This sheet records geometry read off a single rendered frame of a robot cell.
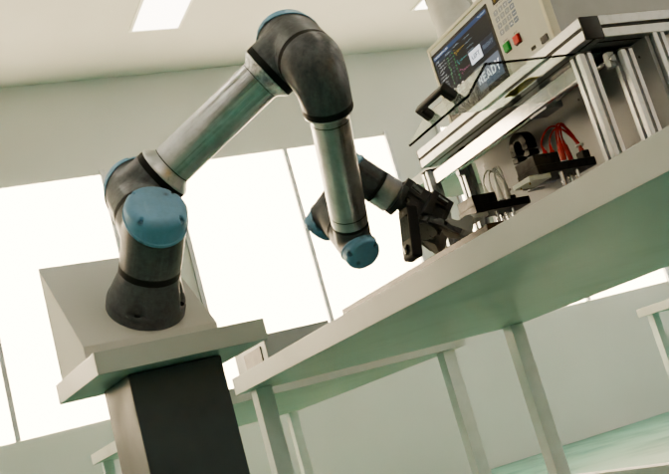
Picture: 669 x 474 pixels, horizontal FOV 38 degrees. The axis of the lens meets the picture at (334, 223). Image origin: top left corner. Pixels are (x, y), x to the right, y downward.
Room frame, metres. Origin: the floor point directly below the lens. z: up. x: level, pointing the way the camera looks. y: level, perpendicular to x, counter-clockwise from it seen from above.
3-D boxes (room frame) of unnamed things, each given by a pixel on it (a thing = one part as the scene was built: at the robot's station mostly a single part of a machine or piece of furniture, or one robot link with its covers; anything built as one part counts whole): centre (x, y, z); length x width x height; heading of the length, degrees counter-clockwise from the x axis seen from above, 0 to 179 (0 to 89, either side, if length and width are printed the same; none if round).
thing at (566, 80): (2.01, -0.39, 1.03); 0.62 x 0.01 x 0.03; 26
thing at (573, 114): (2.07, -0.53, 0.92); 0.66 x 0.01 x 0.30; 26
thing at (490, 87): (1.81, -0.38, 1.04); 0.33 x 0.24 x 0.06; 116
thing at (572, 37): (2.10, -0.59, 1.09); 0.68 x 0.44 x 0.05; 26
